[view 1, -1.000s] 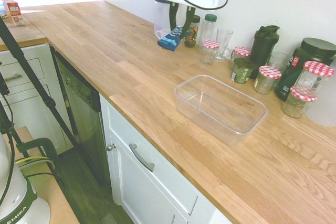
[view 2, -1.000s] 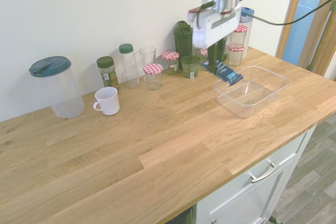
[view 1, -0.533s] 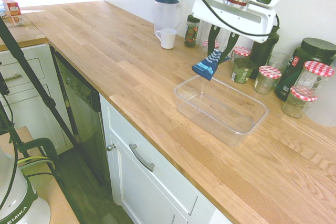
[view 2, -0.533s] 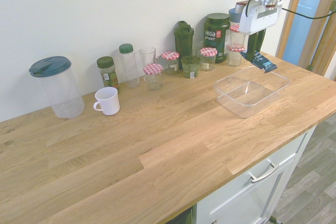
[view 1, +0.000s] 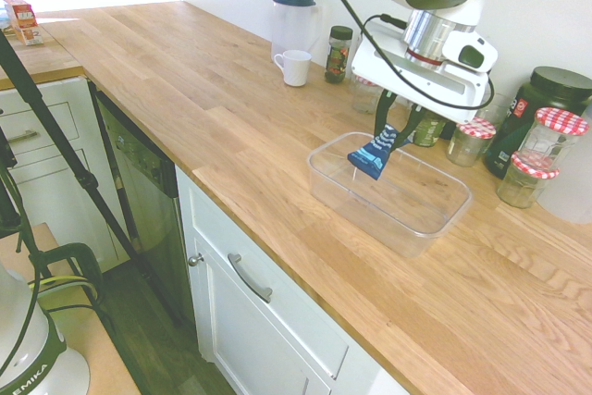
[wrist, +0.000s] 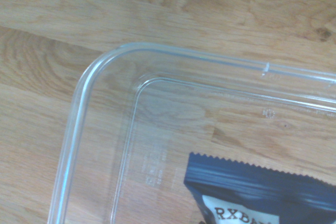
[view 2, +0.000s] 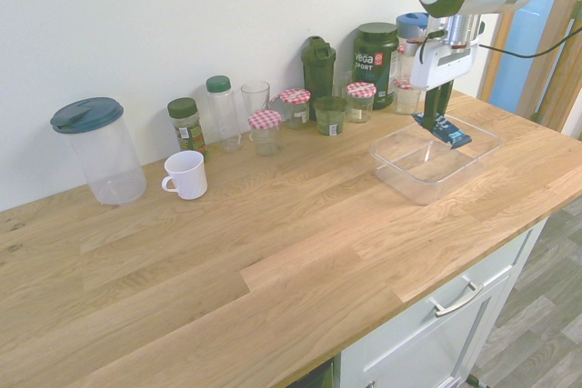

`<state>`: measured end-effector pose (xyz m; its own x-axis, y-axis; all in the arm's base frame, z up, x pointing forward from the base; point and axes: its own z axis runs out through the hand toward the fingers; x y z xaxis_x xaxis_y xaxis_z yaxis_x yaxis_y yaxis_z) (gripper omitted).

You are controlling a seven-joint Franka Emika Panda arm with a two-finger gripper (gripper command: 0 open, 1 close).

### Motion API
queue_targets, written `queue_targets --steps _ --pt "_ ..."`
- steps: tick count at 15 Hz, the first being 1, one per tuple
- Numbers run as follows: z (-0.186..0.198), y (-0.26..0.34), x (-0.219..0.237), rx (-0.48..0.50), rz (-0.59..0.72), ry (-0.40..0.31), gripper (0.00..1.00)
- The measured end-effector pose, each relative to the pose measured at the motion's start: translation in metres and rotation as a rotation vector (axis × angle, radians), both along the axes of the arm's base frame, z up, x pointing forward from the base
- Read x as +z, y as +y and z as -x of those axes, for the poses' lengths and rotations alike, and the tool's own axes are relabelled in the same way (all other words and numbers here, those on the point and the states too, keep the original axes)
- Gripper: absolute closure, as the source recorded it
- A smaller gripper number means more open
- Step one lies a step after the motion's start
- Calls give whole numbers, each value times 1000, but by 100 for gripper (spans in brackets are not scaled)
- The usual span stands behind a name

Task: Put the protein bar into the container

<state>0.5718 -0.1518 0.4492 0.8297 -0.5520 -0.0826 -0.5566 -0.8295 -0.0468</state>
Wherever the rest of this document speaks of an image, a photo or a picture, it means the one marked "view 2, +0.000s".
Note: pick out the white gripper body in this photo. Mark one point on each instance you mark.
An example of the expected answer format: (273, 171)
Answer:
(443, 63)

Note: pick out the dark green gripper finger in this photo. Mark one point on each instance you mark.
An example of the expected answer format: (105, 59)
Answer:
(430, 108)
(446, 99)

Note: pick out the dark blue protein bar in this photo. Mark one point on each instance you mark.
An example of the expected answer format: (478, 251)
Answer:
(448, 131)

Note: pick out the tall container with blue lid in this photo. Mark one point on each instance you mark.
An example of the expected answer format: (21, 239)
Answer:
(409, 24)

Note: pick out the clear divided plastic container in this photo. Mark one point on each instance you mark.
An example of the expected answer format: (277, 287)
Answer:
(432, 170)

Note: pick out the dark green Vega protein tub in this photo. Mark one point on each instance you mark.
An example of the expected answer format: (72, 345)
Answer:
(374, 61)

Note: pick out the short green-tinted glass jar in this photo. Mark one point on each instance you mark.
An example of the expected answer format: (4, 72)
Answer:
(329, 117)

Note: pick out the dark green shaker bottle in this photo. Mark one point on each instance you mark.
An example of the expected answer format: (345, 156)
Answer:
(318, 72)

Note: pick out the tall clear drinking glass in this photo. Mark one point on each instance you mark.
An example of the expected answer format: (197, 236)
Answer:
(254, 97)

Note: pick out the clear bottle with green cap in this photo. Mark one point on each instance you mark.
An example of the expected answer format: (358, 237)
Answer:
(223, 115)

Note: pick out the white kitchen cabinet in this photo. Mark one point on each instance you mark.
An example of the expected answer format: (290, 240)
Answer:
(432, 347)

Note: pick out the spice jar dark green lid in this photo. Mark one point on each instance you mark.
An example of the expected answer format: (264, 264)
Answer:
(187, 126)

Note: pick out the white mug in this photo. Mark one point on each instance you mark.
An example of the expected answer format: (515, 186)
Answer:
(187, 176)

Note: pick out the black stand foot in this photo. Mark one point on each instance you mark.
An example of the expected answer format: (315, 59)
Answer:
(477, 381)

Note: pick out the clear jug with teal lid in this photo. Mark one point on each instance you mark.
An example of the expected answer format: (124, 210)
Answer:
(102, 156)

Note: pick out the grey and red wrist camera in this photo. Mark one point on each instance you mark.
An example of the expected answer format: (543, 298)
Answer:
(411, 48)

